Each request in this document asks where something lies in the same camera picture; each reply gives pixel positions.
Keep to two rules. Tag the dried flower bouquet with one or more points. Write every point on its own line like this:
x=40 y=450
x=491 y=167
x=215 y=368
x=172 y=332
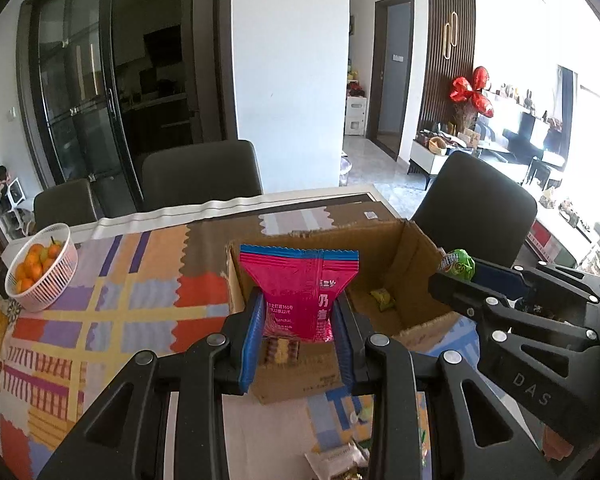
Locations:
x=464 y=116

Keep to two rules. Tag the pink snack packet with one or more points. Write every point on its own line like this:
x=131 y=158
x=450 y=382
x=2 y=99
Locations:
x=300 y=285

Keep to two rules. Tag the white drawer cabinet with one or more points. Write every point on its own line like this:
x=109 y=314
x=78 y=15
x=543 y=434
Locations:
x=355 y=115

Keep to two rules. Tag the white plastic basket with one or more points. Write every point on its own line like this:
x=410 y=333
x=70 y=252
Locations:
x=55 y=280

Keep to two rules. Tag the pile of oranges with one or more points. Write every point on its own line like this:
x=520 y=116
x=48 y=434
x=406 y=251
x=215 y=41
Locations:
x=30 y=265

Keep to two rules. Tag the white sideboard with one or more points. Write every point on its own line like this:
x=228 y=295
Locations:
x=425 y=160

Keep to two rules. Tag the white snack packet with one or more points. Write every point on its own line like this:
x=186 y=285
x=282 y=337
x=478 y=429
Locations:
x=332 y=460

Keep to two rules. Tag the green candy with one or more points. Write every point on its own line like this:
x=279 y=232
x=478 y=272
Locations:
x=460 y=262

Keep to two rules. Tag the small white shelf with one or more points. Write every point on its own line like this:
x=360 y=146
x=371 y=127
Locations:
x=12 y=205

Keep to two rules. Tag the black plush toy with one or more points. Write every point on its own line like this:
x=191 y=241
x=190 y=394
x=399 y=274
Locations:
x=0 y=176

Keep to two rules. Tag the red foil balloon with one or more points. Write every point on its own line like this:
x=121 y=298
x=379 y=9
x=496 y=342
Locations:
x=467 y=90

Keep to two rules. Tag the dark round-backed dining chair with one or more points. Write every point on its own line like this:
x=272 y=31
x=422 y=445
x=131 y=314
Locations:
x=475 y=205

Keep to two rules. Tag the colourful patterned tablecloth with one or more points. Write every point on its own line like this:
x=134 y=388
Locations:
x=130 y=310

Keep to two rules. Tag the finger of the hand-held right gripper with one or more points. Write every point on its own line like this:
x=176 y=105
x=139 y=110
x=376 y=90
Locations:
x=460 y=292
x=500 y=277

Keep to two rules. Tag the striped biscuit packet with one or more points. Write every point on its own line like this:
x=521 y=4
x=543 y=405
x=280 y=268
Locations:
x=280 y=351

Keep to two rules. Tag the dark framed glass sliding door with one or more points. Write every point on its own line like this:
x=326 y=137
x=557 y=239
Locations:
x=80 y=85

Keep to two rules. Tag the gold wall ornament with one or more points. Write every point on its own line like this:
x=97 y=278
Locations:
x=450 y=35

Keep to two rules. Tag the wide dark dining chair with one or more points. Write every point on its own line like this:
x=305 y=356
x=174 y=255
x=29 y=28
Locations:
x=200 y=175

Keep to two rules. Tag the small dark dining chair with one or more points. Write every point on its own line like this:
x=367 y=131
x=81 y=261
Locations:
x=65 y=205

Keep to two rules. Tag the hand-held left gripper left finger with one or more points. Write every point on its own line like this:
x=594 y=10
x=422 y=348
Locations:
x=252 y=340

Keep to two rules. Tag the dark wooden hall door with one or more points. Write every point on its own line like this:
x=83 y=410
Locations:
x=395 y=75

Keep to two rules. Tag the brown cardboard box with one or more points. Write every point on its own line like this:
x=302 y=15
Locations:
x=410 y=270

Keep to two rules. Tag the clear plastic bag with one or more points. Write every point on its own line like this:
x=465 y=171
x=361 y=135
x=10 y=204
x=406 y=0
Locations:
x=347 y=170

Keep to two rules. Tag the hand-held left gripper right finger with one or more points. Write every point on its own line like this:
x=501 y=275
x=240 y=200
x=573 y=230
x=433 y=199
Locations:
x=347 y=345

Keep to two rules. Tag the wall switch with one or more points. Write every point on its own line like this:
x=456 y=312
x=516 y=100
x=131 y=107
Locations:
x=11 y=112

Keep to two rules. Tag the small yellow-green candy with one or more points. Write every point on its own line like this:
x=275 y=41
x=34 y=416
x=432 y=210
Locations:
x=383 y=299

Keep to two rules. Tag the low white cabinet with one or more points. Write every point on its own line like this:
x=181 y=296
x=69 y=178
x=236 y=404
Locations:
x=550 y=240

